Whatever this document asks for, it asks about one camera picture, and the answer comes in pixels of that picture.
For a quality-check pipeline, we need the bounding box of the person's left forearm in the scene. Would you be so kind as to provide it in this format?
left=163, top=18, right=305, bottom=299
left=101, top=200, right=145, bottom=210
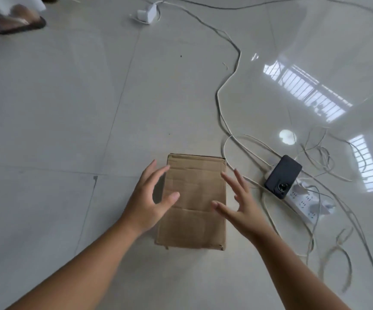
left=8, top=219, right=142, bottom=310

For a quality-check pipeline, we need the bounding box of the long white power cable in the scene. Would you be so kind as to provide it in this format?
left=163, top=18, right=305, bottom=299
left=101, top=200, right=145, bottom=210
left=156, top=0, right=272, bottom=168

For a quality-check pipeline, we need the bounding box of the person's right hand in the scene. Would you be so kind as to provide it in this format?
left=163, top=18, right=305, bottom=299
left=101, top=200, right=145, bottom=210
left=211, top=169, right=277, bottom=246

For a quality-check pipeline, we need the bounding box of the tangled white cable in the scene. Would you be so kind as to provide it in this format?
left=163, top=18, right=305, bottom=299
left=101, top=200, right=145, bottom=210
left=294, top=126, right=363, bottom=184

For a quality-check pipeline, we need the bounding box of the looped white cable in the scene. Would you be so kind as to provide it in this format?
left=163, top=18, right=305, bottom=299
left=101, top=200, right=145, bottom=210
left=317, top=187, right=373, bottom=296

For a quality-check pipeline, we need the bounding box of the white plug adapter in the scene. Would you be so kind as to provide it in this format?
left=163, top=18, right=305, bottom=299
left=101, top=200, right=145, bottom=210
left=317, top=201, right=336, bottom=217

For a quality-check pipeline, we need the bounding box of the white charger adapter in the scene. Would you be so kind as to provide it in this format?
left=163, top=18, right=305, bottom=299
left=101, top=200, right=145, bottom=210
left=137, top=2, right=159, bottom=25

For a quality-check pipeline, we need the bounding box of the grey charging cable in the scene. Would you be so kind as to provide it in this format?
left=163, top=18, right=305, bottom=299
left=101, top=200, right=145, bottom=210
left=304, top=185, right=322, bottom=267

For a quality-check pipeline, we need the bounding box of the thin grey cable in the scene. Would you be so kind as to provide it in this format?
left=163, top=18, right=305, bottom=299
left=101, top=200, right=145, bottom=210
left=134, top=0, right=373, bottom=21

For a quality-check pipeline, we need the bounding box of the white power strip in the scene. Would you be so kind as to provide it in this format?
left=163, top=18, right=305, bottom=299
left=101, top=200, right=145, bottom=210
left=265, top=164, right=335, bottom=225

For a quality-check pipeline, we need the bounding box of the person's left hand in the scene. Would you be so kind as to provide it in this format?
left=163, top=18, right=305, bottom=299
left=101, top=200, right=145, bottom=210
left=121, top=159, right=180, bottom=237

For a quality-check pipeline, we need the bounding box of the brown cardboard box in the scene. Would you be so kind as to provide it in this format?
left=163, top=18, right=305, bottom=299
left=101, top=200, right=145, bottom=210
left=154, top=153, right=228, bottom=251

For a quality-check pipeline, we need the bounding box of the person's right forearm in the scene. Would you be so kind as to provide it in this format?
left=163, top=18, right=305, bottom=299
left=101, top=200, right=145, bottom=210
left=258, top=233, right=352, bottom=310

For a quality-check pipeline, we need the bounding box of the black smartphone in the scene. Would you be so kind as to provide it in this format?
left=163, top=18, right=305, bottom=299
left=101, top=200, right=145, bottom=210
left=264, top=154, right=303, bottom=200

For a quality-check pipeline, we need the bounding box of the brown sandal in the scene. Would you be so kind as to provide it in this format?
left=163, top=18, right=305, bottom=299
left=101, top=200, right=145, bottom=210
left=0, top=15, right=47, bottom=35

